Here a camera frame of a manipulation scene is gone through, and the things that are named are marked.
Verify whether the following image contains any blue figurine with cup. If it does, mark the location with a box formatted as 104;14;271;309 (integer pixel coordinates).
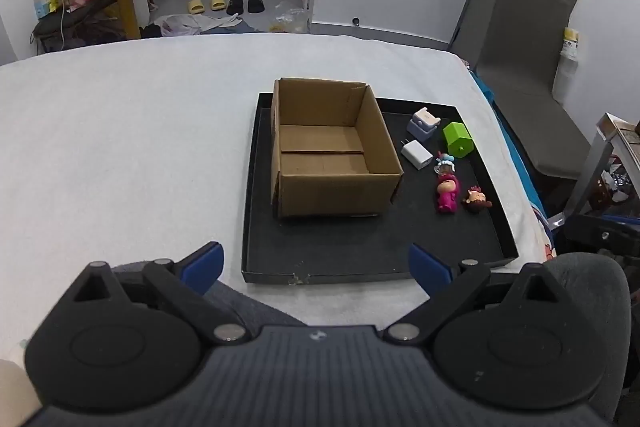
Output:
434;151;458;175

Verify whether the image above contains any lavender white toy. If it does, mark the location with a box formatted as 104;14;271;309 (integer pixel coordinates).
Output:
406;106;441;142

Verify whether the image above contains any green cube toy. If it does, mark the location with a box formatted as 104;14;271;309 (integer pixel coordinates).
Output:
442;121;474;159

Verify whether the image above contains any blue printed bedsheet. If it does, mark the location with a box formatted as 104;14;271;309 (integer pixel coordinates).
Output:
460;62;551;258

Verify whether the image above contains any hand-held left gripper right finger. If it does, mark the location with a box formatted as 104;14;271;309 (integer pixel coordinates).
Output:
382;243;566;345

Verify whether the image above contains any grey chair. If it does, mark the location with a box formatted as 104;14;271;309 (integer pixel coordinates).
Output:
475;0;593;180

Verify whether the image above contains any pink dinosaur figurine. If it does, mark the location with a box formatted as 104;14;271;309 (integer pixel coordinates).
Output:
435;173;462;214

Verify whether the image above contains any black tray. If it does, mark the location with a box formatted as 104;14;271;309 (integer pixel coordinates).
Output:
241;92;520;285

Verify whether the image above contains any white hanging bag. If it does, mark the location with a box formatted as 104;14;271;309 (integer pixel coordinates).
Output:
552;52;581;105

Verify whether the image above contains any white plastic bag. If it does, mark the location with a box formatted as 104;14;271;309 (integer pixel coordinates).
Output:
160;13;241;36

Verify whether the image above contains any brown-haired red figurine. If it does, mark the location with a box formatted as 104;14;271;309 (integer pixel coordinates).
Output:
461;187;493;212

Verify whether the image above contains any white charger plug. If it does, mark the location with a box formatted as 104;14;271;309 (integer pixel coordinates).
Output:
400;139;433;172

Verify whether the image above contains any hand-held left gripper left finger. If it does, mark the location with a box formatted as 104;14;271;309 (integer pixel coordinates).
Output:
62;241;251;345

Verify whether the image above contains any clear plastic bag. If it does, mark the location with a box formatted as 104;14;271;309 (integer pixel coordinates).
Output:
270;2;308;32

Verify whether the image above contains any brown cardboard box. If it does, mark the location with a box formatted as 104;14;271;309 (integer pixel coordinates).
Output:
270;77;405;220

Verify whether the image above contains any beige cloth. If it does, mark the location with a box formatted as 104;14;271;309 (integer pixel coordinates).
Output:
0;359;42;425

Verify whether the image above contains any metal side table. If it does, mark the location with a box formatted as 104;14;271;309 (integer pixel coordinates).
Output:
565;112;640;228

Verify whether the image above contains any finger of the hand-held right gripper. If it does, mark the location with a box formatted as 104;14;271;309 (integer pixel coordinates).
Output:
562;213;640;258

